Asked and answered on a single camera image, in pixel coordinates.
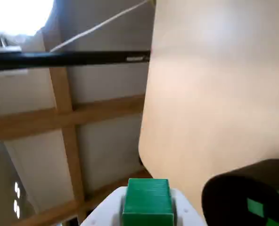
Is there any wooden lattice frame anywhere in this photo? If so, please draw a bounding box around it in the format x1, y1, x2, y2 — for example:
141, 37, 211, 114
0, 67, 154, 226

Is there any black bar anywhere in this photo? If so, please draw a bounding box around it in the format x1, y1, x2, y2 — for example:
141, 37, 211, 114
0, 50, 151, 71

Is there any white cable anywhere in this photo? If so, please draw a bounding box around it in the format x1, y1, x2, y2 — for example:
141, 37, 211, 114
49, 0, 152, 53

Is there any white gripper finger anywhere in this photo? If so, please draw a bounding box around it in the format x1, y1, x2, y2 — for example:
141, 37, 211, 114
170, 187, 206, 226
79, 186, 129, 226

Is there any black pot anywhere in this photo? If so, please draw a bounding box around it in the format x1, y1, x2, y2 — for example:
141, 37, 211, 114
201, 159, 279, 226

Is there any green cube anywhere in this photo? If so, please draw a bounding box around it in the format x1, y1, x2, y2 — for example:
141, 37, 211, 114
246, 197, 264, 214
122, 178, 174, 226

